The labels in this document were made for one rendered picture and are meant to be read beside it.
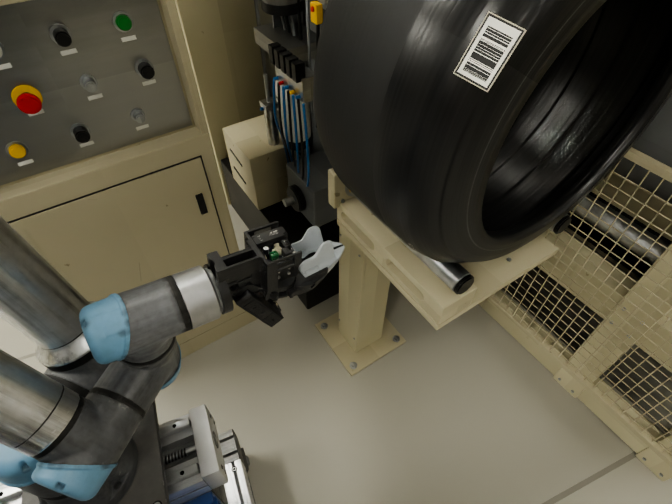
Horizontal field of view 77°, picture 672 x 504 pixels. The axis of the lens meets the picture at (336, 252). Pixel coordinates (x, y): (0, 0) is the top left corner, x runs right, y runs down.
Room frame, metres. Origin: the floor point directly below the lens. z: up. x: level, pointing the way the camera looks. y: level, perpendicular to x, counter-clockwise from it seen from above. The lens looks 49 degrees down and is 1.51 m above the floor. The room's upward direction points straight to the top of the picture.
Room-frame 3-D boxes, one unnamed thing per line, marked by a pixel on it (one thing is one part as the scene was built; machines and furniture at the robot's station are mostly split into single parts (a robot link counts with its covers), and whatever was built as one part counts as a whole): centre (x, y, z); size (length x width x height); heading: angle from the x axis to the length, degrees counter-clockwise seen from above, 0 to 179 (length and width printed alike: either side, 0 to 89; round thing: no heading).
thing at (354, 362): (0.88, -0.10, 0.01); 0.27 x 0.27 x 0.02; 33
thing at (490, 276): (0.68, -0.25, 0.80); 0.37 x 0.36 x 0.02; 123
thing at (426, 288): (0.61, -0.14, 0.84); 0.36 x 0.09 x 0.06; 33
